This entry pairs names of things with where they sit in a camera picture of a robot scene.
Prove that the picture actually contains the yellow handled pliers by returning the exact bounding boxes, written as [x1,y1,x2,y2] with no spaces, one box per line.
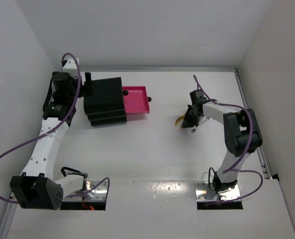
[175,115,185,128]

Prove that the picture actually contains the black drawer cabinet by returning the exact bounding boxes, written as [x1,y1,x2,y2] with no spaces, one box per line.
[84,77,127,127]

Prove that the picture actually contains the pink top drawer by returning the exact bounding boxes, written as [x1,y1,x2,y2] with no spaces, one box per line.
[122,86,151,115]

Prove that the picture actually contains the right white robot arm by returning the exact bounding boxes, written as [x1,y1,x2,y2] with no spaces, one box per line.
[180,89,263,193]

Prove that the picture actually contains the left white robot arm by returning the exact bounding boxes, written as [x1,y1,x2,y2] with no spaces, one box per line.
[10,72,87,210]

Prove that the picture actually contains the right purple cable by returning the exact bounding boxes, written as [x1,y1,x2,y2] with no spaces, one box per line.
[193,74,264,206]

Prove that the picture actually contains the purple cable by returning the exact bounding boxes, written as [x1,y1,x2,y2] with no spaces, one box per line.
[0,52,110,204]
[193,74,264,206]

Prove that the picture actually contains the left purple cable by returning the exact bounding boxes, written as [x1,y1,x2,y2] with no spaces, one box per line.
[0,52,110,204]

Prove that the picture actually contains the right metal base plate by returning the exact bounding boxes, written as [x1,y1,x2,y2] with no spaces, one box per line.
[195,181,241,203]

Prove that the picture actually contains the metal base plate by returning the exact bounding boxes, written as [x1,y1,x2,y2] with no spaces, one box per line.
[63,180,109,203]
[195,181,241,203]

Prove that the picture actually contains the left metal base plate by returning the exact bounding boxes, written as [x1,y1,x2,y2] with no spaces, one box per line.
[63,180,109,203]

